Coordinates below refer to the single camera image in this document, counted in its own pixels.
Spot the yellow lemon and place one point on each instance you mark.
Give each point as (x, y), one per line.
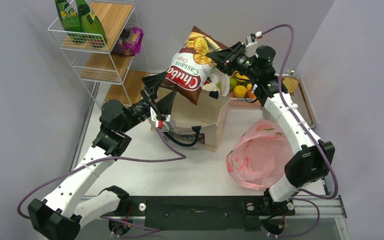
(239, 91)

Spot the metal tray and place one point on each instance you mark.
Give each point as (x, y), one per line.
(299, 97)

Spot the purple snack packet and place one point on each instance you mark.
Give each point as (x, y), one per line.
(129, 42)

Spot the pink plastic basket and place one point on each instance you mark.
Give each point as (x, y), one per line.
(243, 102)

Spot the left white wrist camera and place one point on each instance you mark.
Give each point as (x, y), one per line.
(166, 125)

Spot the white plastic tub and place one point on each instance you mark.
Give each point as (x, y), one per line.
(221, 80)

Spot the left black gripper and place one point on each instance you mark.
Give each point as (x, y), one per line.
(164, 104)

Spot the pink plastic grocery bag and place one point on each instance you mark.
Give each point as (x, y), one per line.
(258, 159)

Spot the green lime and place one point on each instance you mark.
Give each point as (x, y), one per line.
(232, 83)

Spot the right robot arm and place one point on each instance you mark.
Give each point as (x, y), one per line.
(312, 157)

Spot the orange yellow mango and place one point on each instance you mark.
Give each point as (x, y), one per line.
(249, 94)

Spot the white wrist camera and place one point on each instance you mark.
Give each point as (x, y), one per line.
(251, 43)
(166, 125)

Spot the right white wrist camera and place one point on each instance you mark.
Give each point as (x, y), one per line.
(251, 43)

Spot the white wire wooden shelf rack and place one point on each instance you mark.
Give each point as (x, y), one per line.
(105, 75)

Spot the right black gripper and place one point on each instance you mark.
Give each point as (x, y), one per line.
(232, 54)

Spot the slice of bread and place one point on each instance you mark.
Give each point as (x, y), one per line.
(291, 84)

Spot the green glass bottle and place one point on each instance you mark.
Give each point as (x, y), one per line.
(70, 21)
(91, 25)

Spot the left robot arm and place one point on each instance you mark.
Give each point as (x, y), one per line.
(61, 214)

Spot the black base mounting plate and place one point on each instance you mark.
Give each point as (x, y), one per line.
(202, 213)

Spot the yellow snack packet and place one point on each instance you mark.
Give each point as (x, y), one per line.
(190, 67)

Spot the beige canvas tote bag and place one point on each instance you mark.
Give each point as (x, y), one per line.
(200, 125)

